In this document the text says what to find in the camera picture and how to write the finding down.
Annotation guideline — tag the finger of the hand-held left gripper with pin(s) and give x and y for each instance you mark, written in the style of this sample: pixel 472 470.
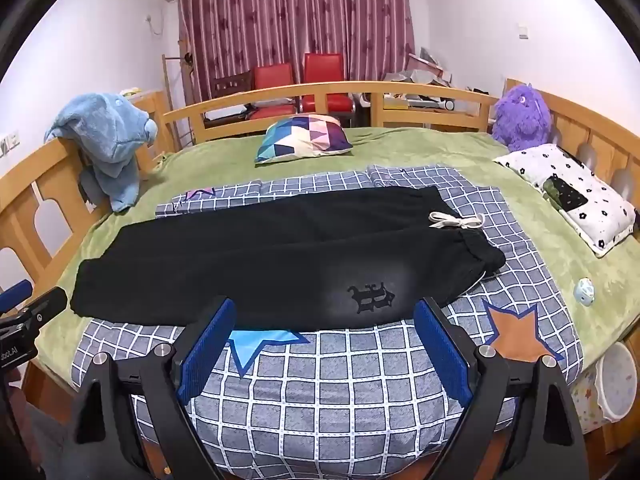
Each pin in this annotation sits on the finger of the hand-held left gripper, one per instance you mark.
pixel 47 305
pixel 15 294

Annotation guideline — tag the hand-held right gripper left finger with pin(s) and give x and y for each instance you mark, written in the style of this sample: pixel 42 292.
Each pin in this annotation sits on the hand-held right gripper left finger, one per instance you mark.
pixel 210 350

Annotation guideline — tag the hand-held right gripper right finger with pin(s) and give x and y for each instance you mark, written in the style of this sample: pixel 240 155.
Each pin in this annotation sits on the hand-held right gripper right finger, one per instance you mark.
pixel 442 355

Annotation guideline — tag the black pants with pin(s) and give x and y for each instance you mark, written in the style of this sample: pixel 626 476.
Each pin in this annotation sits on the black pants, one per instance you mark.
pixel 250 260

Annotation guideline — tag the blue checked quilt with stars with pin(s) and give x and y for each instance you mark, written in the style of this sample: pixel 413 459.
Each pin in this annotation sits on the blue checked quilt with stars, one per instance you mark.
pixel 350 385

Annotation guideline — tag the star print storage bin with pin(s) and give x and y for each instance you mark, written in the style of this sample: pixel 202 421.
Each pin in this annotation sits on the star print storage bin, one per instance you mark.
pixel 582 405

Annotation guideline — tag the small blue white toy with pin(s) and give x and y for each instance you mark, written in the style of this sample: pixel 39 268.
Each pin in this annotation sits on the small blue white toy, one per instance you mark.
pixel 584 292

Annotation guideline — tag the white plastic basin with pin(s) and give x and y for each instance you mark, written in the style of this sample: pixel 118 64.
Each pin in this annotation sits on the white plastic basin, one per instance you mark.
pixel 617 382

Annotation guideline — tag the blue plush toy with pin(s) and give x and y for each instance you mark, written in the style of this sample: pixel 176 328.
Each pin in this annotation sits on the blue plush toy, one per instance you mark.
pixel 110 135

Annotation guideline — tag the green bed blanket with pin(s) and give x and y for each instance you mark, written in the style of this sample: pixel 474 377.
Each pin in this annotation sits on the green bed blanket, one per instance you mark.
pixel 425 145

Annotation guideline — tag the white flower print pillow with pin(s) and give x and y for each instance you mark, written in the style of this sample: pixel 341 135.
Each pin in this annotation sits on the white flower print pillow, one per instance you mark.
pixel 575 175

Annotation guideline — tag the geometric patterned pillow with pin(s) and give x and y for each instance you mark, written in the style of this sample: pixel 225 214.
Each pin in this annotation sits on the geometric patterned pillow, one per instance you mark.
pixel 305 137

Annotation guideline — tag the wooden rack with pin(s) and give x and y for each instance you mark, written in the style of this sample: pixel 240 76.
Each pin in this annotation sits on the wooden rack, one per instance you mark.
pixel 167 85

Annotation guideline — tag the purple plush toy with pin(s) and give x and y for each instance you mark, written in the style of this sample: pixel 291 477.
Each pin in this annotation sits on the purple plush toy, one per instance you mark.
pixel 522 115

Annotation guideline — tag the dark wooden chair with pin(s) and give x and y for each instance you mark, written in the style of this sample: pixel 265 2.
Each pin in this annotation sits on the dark wooden chair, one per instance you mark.
pixel 230 85

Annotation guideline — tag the red chair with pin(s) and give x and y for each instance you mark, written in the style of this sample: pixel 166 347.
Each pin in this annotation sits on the red chair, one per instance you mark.
pixel 325 72
pixel 272 82

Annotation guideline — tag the cluttered table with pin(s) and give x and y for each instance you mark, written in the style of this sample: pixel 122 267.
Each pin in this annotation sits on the cluttered table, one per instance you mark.
pixel 425 77

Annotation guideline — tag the striped maroon curtain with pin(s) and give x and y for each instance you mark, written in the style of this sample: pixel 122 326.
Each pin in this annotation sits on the striped maroon curtain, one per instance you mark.
pixel 300 10

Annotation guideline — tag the wall socket panel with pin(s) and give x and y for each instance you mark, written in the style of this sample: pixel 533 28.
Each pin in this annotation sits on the wall socket panel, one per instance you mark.
pixel 7 142

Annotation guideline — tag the wooden bed frame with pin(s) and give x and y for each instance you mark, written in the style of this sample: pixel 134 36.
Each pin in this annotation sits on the wooden bed frame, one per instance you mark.
pixel 350 91

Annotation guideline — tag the white wall switch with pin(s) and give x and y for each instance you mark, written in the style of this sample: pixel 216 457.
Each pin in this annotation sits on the white wall switch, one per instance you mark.
pixel 523 31

